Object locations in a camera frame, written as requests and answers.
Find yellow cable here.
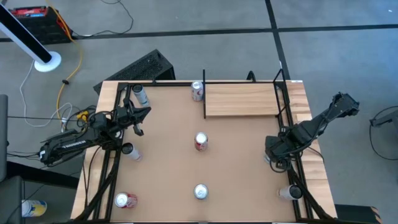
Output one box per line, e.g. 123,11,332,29
46,0,91,122

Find black box orange stripes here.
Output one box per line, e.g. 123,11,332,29
334,203,383,224

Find black crate red lid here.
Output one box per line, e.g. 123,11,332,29
8,6,74,45

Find black metal shelf frame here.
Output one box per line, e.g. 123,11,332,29
201,68,292,119

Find black white pole stand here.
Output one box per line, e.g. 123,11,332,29
0,2,62,73

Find white yellow can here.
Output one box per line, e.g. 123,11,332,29
21,199,48,218

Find black floor cable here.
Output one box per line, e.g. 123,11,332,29
73,0,134,38

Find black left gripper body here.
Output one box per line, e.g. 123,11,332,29
111,88,145,137

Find black aluminium table frame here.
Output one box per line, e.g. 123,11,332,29
74,80,333,223

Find silver Diet Coke can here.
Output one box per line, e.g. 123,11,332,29
193,184,209,200
190,80,205,102

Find red Coca-Cola can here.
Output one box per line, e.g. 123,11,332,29
114,192,139,209
194,131,209,152

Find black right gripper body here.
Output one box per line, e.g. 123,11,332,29
265,136,295,163

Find wooden shelf board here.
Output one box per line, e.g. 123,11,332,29
204,82,285,118

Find tall Celsius can pink print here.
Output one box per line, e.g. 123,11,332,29
277,184,303,201
121,142,143,162

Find white cable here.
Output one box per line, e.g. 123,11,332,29
19,60,74,128

